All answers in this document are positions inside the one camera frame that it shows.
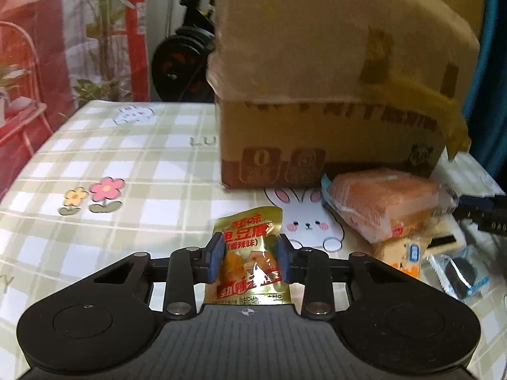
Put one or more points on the black cookie packet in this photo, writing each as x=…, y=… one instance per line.
x=461, y=271

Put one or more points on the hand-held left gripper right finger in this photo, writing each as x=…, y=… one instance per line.
x=282, y=259

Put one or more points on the black exercise bike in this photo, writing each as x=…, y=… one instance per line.
x=182, y=63

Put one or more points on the checked bunny tablecloth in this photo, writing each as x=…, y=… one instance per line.
x=138, y=158

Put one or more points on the white snack packet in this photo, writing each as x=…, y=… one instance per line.
x=449, y=229

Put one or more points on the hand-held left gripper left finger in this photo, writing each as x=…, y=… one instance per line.
x=216, y=259

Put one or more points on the taped cardboard box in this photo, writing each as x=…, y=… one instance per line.
x=317, y=67

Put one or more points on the blue curtain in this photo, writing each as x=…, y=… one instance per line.
x=493, y=67

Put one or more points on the packaged orange bread loaf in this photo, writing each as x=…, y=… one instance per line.
x=380, y=202

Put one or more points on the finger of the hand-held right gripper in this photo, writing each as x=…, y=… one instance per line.
x=473, y=208

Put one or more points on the gold snack packet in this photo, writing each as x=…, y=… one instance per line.
x=247, y=257

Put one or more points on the orange cracker packet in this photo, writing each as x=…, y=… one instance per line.
x=404, y=255

